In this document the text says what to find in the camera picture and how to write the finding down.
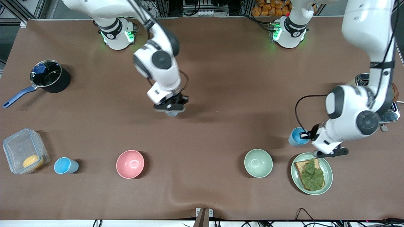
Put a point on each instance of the blue plastic cup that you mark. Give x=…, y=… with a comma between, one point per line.
x=295, y=138
x=63, y=165

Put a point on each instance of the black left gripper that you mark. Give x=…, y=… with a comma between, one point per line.
x=312, y=133

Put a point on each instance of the pale green bowl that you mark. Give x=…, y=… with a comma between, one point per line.
x=258, y=163

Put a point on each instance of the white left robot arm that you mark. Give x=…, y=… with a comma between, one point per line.
x=350, y=104

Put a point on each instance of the clear plastic storage container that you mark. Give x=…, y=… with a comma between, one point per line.
x=19, y=145

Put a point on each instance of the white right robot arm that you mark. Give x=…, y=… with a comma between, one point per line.
x=164, y=78

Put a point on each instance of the yellow food piece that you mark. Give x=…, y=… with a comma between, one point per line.
x=31, y=161

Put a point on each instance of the brown bread slice in toaster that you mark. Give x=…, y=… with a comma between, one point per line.
x=395, y=93

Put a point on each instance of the toasted bread slice under lettuce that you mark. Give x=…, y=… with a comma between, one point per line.
x=298, y=167

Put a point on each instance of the glass lid with blue knob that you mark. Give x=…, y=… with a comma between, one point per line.
x=50, y=75

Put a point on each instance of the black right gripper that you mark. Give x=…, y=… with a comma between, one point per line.
x=182, y=100

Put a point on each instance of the bag of orange bread rolls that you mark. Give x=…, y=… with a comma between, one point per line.
x=268, y=8

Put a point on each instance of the white power strip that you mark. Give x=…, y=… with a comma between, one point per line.
x=206, y=12

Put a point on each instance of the metal table clamp post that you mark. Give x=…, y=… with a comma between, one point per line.
x=202, y=217

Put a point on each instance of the pale green plate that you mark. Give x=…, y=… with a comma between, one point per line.
x=328, y=176

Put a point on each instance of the brown table cloth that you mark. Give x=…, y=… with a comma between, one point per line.
x=221, y=78

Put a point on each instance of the green lettuce leaf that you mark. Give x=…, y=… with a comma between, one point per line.
x=312, y=176

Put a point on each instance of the beige and chrome toaster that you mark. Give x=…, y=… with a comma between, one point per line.
x=393, y=113

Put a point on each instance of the aluminium frame rail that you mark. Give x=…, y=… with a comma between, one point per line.
x=31, y=9

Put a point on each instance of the pink bowl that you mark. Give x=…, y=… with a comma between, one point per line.
x=130, y=164

